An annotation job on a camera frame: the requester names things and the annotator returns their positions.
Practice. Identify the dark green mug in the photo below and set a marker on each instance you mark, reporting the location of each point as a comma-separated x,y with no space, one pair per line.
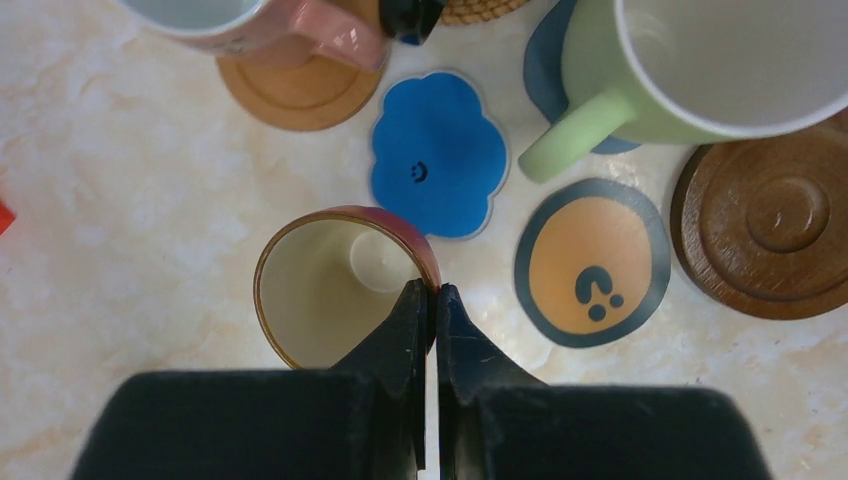
410,21

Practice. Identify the small orange cup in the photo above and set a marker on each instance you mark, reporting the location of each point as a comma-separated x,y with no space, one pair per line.
326,280

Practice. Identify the brown paw print coaster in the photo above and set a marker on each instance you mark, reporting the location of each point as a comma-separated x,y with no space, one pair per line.
592,264

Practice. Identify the light green mug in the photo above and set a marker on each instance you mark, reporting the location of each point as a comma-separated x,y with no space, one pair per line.
693,72

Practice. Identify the woven rattan coaster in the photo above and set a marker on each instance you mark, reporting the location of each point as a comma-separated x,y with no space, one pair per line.
469,12

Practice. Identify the blue flower coaster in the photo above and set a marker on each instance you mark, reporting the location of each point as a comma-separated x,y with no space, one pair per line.
438,158

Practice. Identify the pink printed mug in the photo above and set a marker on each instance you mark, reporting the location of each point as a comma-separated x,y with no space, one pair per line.
279,32

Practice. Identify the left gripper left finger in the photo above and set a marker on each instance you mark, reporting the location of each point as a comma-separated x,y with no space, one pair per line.
362,418

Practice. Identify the red block near cups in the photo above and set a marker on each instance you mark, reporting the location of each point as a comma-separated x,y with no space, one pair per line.
7,217

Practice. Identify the grey silicone coaster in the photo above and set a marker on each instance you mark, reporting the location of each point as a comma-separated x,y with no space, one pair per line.
542,74

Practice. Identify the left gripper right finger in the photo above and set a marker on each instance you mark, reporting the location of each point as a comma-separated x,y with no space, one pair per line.
497,421

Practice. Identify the light wooden coaster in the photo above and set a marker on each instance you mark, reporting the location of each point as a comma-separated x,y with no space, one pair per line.
313,96

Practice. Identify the brown grooved coaster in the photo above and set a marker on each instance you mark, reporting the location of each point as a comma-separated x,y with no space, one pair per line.
761,225

